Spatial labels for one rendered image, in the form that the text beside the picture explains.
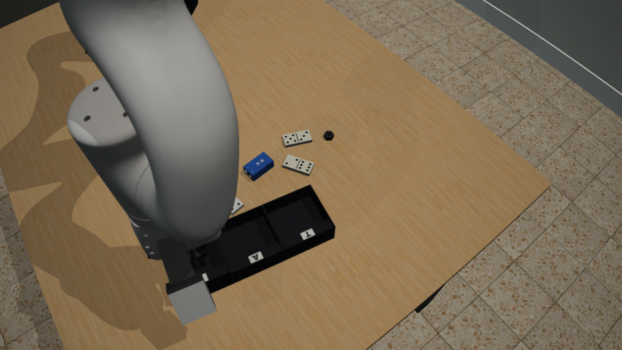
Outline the black three-compartment bin rack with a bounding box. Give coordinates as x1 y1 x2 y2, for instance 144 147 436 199
191 185 335 294

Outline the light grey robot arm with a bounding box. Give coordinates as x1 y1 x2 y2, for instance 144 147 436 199
59 0 239 326

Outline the blue nine-volt battery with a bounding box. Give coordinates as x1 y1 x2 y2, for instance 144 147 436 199
243 152 274 181

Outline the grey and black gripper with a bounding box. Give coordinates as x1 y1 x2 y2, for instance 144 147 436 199
129 218 226 270

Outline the white domino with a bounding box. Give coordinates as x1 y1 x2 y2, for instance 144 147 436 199
231 197 244 215
282 154 314 176
282 130 312 148

